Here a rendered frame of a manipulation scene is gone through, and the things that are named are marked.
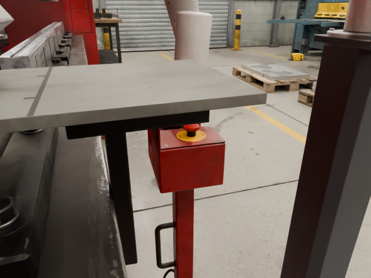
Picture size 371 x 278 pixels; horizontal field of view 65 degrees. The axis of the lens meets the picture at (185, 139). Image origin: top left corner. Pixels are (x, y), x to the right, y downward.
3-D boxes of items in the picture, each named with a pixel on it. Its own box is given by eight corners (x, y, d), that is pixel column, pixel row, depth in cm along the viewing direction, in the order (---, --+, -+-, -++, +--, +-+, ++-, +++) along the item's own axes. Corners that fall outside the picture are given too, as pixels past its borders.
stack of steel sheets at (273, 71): (309, 78, 415) (311, 74, 413) (270, 80, 400) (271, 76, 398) (273, 65, 502) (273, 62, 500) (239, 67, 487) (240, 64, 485)
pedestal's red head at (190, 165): (223, 185, 73) (227, 117, 65) (160, 194, 69) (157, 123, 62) (200, 150, 90) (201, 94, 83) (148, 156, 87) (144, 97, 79)
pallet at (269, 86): (318, 89, 414) (320, 79, 408) (267, 93, 394) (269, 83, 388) (273, 72, 519) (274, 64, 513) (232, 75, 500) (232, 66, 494)
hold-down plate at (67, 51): (69, 64, 105) (67, 56, 104) (52, 65, 103) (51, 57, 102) (70, 53, 131) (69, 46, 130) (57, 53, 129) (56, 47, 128)
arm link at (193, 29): (173, 63, 78) (173, 69, 70) (176, 9, 73) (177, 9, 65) (204, 65, 79) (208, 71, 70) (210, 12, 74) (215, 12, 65)
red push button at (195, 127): (201, 140, 70) (201, 126, 68) (185, 142, 69) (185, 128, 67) (196, 133, 73) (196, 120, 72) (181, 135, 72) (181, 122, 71)
